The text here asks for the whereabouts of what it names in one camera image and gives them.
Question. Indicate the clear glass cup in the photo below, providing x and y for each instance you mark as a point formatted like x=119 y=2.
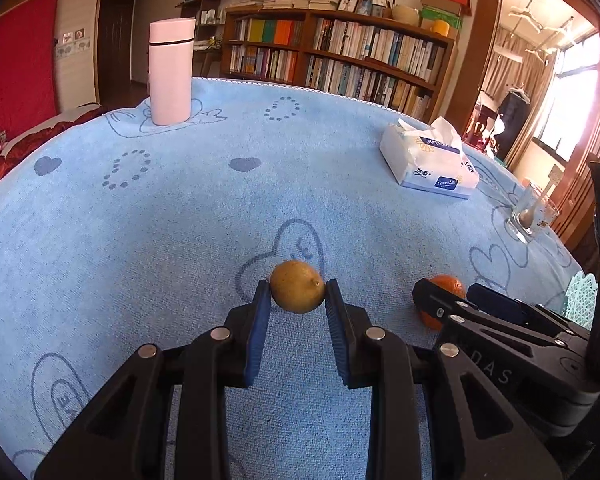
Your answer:
x=530 y=222

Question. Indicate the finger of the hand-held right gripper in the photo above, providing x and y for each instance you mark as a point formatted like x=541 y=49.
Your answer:
x=430 y=295
x=495 y=300

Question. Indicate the brown cardboard box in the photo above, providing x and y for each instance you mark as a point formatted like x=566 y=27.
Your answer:
x=442 y=5

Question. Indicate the green box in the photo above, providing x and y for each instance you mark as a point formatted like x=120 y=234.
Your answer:
x=440 y=16

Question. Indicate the yellow mug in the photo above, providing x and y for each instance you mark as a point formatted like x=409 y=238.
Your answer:
x=439 y=28

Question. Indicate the red patterned blanket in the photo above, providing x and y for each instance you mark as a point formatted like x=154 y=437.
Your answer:
x=40 y=132

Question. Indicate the orange tangerine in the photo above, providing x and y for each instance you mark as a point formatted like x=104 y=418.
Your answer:
x=450 y=286

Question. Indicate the red wall panel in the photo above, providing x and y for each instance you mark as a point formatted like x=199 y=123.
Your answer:
x=15 y=70

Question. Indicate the pink thermos bottle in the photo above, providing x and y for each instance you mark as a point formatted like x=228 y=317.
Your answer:
x=170 y=75

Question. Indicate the dark hanging garment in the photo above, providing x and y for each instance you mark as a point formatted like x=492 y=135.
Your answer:
x=510 y=115

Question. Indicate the wooden door frame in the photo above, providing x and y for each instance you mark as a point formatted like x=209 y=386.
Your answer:
x=475 y=45

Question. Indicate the metal spoon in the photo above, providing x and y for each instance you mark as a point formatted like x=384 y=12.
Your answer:
x=544 y=195

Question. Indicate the small wooden shelf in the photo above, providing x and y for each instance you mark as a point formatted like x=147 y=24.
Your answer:
x=205 y=20

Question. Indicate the woven pot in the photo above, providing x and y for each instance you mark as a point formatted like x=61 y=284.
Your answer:
x=405 y=15

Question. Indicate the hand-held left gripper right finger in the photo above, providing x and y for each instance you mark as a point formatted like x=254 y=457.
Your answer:
x=337 y=330

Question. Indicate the dark brown door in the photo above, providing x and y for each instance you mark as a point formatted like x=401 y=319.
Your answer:
x=120 y=35

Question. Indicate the black framed picture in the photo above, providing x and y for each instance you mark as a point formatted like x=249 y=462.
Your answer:
x=349 y=1

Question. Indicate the rows of shelved books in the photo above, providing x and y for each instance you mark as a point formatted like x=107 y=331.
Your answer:
x=370 y=45

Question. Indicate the wooden bookshelf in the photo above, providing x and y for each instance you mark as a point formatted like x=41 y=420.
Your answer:
x=304 y=60

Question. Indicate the white tissue pack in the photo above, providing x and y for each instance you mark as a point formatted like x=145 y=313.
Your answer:
x=430 y=160

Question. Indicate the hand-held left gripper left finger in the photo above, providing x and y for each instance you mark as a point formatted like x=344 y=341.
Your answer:
x=260 y=325

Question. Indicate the mint green plastic basket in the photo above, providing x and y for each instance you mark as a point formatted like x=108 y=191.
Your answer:
x=580 y=300

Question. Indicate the blue printed towel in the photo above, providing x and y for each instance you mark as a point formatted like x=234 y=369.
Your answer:
x=180 y=210

